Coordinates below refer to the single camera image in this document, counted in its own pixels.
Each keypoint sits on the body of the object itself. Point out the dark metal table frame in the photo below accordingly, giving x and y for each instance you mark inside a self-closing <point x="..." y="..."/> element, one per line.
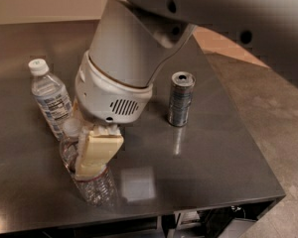
<point x="222" y="222"/>

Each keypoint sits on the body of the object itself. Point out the silver blue redbull can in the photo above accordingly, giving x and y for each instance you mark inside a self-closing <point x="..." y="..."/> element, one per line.
<point x="181" y="95"/>

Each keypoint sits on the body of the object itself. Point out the water bottle with dark label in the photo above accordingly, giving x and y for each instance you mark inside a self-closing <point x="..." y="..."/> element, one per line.
<point x="98" y="190"/>

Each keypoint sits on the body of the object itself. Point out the water bottle with white label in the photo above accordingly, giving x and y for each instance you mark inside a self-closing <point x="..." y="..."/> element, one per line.
<point x="51" y="96"/>

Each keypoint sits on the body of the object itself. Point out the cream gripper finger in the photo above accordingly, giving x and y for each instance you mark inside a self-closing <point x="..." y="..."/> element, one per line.
<point x="96" y="147"/>
<point x="78" y="115"/>

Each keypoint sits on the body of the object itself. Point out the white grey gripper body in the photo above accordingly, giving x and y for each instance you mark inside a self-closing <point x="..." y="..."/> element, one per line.
<point x="105" y="98"/>

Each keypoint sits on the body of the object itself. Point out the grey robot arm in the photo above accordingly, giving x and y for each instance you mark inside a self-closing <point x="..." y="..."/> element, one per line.
<point x="134" y="39"/>

